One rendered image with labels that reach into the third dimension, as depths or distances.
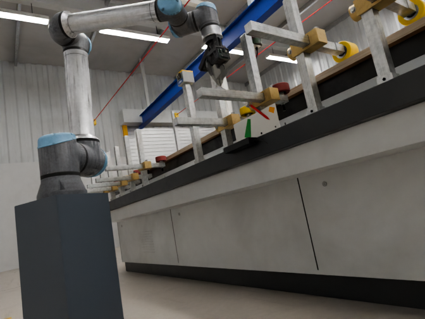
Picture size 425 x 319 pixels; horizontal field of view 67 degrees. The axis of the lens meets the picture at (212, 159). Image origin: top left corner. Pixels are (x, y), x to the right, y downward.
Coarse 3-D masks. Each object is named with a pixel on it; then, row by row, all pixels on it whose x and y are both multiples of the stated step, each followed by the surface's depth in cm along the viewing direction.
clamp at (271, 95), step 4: (268, 88) 124; (272, 88) 125; (276, 88) 126; (260, 92) 128; (264, 92) 126; (268, 92) 124; (272, 92) 124; (276, 92) 126; (264, 96) 126; (268, 96) 124; (272, 96) 124; (276, 96) 125; (264, 100) 126; (268, 100) 125; (272, 100) 125; (276, 100) 126; (252, 104) 132; (256, 104) 130; (260, 104) 128; (264, 104) 129; (268, 104) 130; (252, 108) 132
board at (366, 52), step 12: (420, 24) 98; (396, 36) 104; (408, 36) 102; (348, 60) 118; (360, 60) 115; (324, 72) 126; (336, 72) 123; (300, 84) 136; (288, 96) 141; (216, 132) 186; (168, 156) 236
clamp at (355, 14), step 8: (360, 0) 93; (376, 0) 89; (384, 0) 88; (392, 0) 89; (352, 8) 94; (360, 8) 93; (368, 8) 91; (376, 8) 92; (352, 16) 96; (360, 16) 95
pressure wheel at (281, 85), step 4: (276, 84) 132; (280, 84) 131; (284, 84) 132; (288, 84) 134; (280, 88) 131; (284, 88) 131; (288, 88) 132; (280, 92) 134; (284, 92) 135; (288, 92) 136; (284, 104) 134; (284, 108) 133
